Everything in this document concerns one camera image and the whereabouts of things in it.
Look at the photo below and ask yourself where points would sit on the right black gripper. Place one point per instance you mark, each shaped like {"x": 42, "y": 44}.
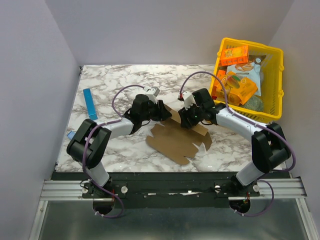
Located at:
{"x": 186, "y": 120}

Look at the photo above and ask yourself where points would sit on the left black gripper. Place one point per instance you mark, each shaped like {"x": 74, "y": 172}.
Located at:
{"x": 162, "y": 114}

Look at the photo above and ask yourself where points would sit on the brown cardboard box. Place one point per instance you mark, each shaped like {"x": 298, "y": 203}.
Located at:
{"x": 177, "y": 143}

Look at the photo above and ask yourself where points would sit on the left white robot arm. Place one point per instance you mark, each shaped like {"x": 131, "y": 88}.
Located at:
{"x": 89, "y": 143}

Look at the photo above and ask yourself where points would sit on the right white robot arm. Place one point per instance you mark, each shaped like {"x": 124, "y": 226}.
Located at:
{"x": 268, "y": 147}

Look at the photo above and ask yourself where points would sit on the long blue box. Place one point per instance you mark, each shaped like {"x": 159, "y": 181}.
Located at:
{"x": 91, "y": 110}

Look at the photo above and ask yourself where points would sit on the orange snack box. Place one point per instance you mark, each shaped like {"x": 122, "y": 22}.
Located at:
{"x": 234, "y": 56}

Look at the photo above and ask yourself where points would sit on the small blue box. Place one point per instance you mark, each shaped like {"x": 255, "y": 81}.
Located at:
{"x": 71, "y": 134}

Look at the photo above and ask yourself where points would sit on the small orange packet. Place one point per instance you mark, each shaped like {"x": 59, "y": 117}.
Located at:
{"x": 221, "y": 74}

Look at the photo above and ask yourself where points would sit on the orange mango snack bag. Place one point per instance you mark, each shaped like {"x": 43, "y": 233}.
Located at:
{"x": 238, "y": 91}

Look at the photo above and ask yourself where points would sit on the green textured pouch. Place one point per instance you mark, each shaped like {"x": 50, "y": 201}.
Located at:
{"x": 254, "y": 104}

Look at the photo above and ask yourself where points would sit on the light blue snack bag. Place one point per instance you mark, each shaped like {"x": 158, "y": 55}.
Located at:
{"x": 250, "y": 70}

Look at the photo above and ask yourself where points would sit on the yellow plastic basket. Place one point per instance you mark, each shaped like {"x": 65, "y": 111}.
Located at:
{"x": 271, "y": 89}

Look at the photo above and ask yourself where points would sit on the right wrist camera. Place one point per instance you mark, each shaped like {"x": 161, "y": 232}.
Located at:
{"x": 187, "y": 98}

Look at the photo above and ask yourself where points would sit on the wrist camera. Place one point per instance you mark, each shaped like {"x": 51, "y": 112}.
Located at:
{"x": 151, "y": 93}
{"x": 187, "y": 98}

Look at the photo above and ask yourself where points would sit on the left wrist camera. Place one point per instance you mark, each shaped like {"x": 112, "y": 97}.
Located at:
{"x": 151, "y": 93}

